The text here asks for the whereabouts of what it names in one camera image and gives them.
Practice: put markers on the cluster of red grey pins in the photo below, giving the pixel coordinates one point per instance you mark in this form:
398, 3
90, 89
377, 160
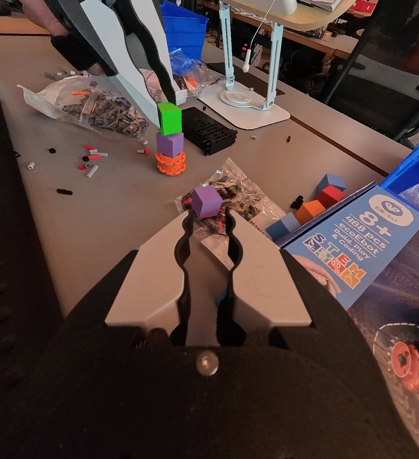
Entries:
93, 156

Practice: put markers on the white paper packet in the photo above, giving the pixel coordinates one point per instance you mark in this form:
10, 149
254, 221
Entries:
181, 96

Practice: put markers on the white book stand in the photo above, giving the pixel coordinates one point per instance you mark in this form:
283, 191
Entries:
263, 114

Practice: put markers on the blue printed toy box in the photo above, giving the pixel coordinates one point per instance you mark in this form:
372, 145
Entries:
374, 258

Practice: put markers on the black perforated block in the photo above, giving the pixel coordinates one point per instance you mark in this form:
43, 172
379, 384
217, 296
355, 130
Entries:
209, 132

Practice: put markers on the orange cube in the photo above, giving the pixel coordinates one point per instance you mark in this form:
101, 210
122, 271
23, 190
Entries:
309, 211

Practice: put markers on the clear bag of grey parts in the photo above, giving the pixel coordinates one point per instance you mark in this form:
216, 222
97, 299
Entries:
105, 111

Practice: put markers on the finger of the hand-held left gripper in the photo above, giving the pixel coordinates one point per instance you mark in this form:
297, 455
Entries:
116, 46
155, 43

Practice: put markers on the grey desk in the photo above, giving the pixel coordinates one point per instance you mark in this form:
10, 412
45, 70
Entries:
105, 222

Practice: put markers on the blue cube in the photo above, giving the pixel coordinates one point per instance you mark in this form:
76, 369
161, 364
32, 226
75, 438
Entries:
333, 179
283, 226

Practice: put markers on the grey small beam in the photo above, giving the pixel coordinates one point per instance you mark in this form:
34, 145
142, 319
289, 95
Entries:
57, 75

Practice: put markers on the black office chair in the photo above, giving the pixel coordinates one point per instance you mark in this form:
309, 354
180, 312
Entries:
392, 53

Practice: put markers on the black long pin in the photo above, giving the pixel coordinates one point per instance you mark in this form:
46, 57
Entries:
64, 192

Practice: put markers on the red cube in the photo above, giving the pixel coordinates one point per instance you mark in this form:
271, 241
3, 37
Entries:
331, 196

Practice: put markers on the purple cube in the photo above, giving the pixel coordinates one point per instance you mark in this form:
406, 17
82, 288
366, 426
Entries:
170, 143
206, 202

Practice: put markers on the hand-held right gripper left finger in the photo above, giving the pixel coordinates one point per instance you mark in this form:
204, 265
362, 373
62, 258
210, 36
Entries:
148, 283

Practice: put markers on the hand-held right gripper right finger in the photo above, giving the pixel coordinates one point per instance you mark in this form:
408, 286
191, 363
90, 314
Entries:
266, 287

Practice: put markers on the person's left hand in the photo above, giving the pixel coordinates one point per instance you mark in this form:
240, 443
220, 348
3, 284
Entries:
44, 18

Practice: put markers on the green cube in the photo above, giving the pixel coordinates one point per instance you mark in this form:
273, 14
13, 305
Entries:
170, 118

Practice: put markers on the clear bag of dark parts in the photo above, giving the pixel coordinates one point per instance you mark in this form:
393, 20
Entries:
252, 195

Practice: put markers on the clear bag orange blue parts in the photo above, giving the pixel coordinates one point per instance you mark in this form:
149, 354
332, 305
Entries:
198, 75

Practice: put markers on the black perforated panel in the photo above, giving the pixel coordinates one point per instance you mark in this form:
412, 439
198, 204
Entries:
1, 251

